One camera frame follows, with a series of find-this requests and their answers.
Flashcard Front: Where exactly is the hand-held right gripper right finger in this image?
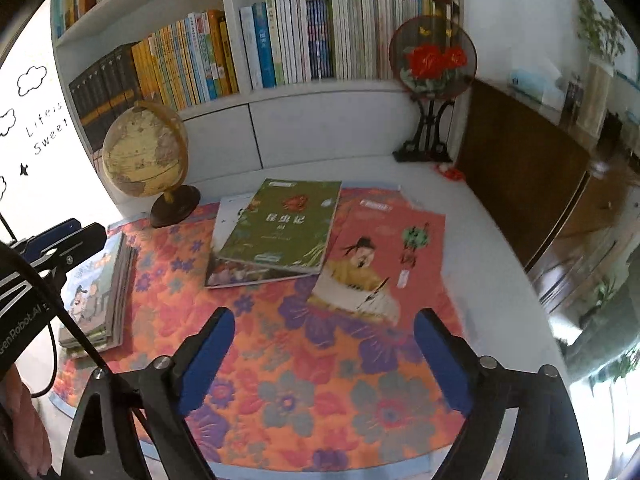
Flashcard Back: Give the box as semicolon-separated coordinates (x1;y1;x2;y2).
414;308;588;480

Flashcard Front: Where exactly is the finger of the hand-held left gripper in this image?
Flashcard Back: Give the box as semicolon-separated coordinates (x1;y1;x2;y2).
9;216;84;262
42;222;108;279

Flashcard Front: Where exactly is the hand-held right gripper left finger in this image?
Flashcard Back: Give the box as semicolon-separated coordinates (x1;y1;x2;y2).
60;307;236;480

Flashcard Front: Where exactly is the red book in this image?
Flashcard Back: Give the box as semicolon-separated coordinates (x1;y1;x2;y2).
306;187;447;328

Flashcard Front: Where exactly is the dark green leafy book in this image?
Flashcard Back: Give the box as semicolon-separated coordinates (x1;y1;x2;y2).
216;177;343;276

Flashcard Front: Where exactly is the row of yellow books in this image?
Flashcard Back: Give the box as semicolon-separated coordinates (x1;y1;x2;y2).
131;9;240;111

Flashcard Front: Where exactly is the person's left hand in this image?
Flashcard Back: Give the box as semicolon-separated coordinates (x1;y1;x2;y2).
0;367;54;479

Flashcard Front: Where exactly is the floral quilted mat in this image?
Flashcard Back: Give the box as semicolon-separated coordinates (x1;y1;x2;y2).
50;187;468;473

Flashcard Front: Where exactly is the antique yellow globe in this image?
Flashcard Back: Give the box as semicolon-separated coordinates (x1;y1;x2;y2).
101;100;202;229

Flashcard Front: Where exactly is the white cover book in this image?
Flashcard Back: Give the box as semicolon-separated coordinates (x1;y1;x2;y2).
204;192;326;289

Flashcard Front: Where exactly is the green potted plant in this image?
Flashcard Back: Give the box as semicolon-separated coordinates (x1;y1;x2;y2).
547;270;640;396

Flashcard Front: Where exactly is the red tassel knot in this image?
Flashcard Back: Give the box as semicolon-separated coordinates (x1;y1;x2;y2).
436;161;467;182

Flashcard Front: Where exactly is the brown wooden cabinet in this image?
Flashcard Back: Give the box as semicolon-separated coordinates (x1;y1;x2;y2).
454;77;640;313

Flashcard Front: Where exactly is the white bookcase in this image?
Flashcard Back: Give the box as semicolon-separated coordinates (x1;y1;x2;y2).
50;0;468;213

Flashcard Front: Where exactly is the pale blue tissue box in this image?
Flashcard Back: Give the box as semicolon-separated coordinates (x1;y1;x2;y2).
509;67;567;107

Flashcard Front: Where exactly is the round embroidered fan ornament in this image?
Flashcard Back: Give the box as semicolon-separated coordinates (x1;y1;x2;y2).
389;15;478;163

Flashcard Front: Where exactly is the plant in glass vase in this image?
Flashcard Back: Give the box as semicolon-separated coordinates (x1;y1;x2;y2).
575;0;628;138

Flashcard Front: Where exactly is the black cable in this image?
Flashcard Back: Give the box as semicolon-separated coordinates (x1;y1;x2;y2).
0;242;148;443
0;212;57;398

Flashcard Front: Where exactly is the black lettering wall decal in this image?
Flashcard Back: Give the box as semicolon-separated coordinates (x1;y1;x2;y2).
25;102;69;156

